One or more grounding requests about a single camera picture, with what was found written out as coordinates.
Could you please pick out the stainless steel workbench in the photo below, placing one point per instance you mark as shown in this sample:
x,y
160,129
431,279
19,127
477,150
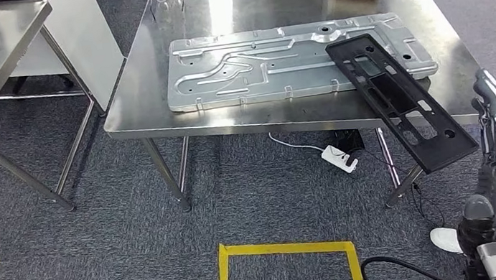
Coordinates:
x,y
236,13

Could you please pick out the white power strip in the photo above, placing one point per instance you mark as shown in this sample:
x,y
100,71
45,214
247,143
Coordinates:
x,y
339,158

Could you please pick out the clear safety glasses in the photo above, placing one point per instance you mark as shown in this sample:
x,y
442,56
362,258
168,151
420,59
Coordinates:
x,y
167,1

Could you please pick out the white cabinet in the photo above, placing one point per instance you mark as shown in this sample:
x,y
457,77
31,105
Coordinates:
x,y
85,35

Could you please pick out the silver stamped metal plate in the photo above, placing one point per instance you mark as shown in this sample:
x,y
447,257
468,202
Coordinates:
x,y
222,89

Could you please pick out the black plastic panel part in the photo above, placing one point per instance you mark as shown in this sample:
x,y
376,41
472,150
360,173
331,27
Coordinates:
x,y
441,152

